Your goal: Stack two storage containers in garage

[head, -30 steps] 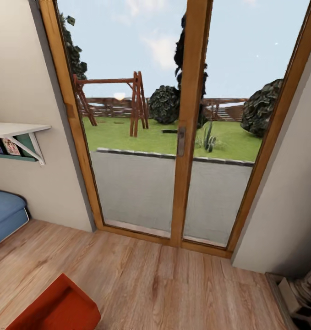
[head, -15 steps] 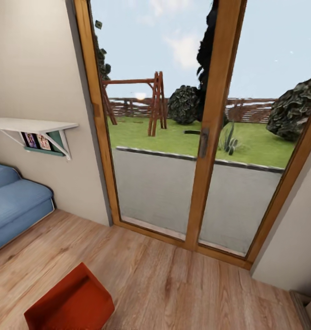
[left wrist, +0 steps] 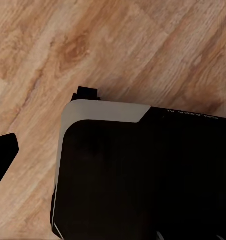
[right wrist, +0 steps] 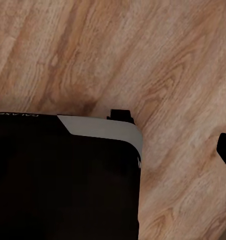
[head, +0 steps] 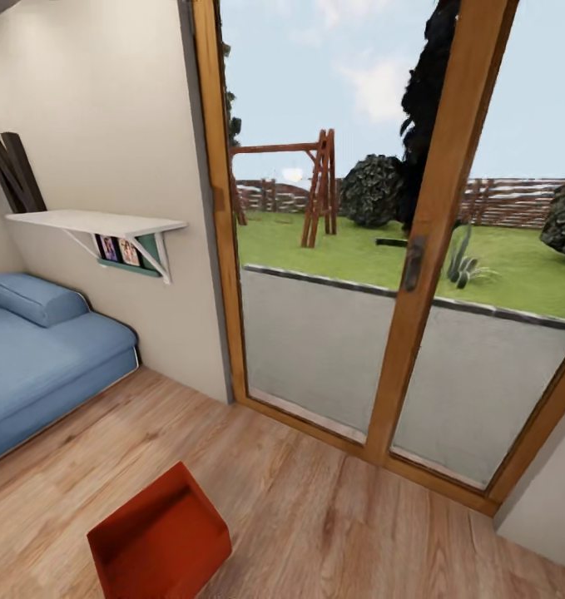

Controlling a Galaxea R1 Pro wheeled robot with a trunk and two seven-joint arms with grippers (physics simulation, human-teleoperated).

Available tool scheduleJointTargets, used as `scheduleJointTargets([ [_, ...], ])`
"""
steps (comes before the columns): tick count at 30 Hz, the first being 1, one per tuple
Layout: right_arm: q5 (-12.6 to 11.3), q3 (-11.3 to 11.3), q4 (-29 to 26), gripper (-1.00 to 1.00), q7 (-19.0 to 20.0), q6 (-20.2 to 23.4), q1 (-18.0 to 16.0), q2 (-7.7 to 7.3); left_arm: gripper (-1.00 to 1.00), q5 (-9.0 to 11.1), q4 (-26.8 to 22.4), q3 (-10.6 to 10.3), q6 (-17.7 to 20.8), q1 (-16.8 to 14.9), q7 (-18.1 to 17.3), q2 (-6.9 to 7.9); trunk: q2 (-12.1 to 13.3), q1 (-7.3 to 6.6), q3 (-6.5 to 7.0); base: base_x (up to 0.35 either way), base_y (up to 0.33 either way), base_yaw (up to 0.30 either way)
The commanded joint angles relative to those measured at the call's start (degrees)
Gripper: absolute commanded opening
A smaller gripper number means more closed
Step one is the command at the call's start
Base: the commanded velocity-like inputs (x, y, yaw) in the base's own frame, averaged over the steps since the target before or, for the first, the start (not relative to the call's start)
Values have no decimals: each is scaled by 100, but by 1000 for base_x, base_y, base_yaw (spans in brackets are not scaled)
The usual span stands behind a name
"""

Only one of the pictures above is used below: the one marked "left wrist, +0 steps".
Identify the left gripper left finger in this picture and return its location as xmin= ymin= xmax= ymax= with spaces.
xmin=0 ymin=133 xmax=19 ymax=182

